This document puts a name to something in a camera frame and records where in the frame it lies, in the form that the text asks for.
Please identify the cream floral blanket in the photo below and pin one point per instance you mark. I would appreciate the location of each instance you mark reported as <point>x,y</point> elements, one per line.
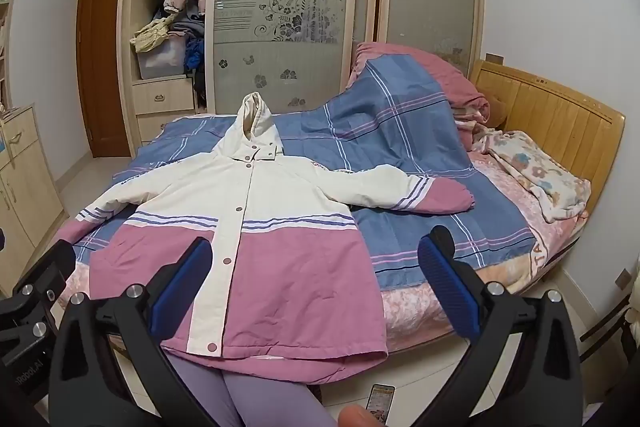
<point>540,172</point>

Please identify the beige side cabinet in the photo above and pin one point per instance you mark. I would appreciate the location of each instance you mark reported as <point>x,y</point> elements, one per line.
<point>22,187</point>

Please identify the brown wooden door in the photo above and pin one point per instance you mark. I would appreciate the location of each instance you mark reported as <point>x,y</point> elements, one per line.
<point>102,57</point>

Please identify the grey folded clothes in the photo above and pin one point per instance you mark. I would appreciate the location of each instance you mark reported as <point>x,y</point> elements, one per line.
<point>190,26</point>

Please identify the clear plastic storage box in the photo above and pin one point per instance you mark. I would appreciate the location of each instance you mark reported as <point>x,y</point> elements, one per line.
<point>162,59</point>

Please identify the colourful printed packet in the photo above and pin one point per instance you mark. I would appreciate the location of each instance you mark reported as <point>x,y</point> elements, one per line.
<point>380,403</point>

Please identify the wooden headboard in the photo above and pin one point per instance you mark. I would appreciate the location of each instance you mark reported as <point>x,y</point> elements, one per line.
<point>555,107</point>

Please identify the beige wardrobe drawer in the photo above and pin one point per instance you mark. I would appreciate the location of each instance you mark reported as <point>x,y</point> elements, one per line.
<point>162,96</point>
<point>165,127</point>

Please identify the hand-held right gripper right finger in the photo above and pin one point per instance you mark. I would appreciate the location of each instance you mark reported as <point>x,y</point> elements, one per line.
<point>445,289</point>

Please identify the dark blue clothes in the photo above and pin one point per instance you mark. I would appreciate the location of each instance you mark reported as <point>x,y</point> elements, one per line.
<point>194,54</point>

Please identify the pink floral bed sheet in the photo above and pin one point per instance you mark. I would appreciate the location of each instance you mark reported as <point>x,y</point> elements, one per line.
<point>420,312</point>

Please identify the beige crumpled cloth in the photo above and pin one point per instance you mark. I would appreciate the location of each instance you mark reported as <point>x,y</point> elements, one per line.
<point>150,36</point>

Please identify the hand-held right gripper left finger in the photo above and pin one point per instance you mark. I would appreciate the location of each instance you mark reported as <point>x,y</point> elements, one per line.
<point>180,289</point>

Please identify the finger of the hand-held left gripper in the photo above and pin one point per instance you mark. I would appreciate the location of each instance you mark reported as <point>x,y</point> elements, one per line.
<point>50,269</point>

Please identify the pink and white hooded jacket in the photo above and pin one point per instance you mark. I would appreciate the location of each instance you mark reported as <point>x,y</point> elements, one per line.
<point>280,287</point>

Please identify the person's foot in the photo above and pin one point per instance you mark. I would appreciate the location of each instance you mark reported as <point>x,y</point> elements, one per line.
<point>356,417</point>

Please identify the blue plaid quilt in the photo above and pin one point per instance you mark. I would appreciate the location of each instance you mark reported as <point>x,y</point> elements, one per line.
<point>400,127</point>

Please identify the person's purple pants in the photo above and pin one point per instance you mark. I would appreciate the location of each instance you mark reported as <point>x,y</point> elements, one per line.
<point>250,399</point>

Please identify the frosted floral sliding door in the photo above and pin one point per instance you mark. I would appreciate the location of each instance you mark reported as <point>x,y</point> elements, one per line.
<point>280,47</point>

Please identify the grey wall socket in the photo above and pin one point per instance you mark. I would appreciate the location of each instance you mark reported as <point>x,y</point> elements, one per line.
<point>623,279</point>

